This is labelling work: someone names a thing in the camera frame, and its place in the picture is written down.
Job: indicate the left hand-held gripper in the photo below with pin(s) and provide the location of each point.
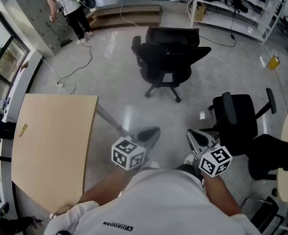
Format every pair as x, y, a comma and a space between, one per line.
128, 153

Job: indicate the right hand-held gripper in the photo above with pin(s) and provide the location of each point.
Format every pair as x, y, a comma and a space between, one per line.
215, 160

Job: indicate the person's right forearm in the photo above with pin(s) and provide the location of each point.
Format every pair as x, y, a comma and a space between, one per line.
221, 195

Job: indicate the person's left forearm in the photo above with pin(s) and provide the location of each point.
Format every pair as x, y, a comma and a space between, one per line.
104, 186

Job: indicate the person's white right shoe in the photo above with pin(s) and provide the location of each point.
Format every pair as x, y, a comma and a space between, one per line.
189, 158

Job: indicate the person's black trousers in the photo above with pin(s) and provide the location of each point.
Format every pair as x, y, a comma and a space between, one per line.
189, 170

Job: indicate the grey metal table leg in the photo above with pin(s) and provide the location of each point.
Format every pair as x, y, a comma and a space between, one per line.
112, 120

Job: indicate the black armrest office chair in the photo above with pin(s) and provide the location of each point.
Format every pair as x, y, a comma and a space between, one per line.
237, 121

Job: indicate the person's white shirt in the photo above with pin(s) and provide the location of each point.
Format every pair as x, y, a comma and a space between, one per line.
158, 204

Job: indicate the light wooden rectangular table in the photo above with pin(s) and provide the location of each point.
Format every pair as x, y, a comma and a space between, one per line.
55, 150

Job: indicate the white power strip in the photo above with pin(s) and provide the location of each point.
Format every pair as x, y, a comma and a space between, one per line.
59, 84

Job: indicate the black high-back office chair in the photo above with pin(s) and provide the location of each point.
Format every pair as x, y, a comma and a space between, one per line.
169, 57

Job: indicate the yellow pen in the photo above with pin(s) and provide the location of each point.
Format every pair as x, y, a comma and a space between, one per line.
23, 130

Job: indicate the wooden step platform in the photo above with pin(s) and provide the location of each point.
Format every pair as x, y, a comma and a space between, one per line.
124, 16

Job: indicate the white metal shelf rack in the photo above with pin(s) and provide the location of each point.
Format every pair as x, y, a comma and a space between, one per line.
232, 13

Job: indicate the cardboard box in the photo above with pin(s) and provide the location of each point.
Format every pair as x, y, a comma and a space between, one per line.
200, 11

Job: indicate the grey metal locker cabinet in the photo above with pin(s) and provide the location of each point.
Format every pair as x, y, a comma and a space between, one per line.
36, 16

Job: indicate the black metal frame chair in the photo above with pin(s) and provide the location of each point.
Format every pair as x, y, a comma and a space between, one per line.
266, 212

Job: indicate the black window frame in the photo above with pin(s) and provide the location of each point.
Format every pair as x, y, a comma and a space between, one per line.
4, 55

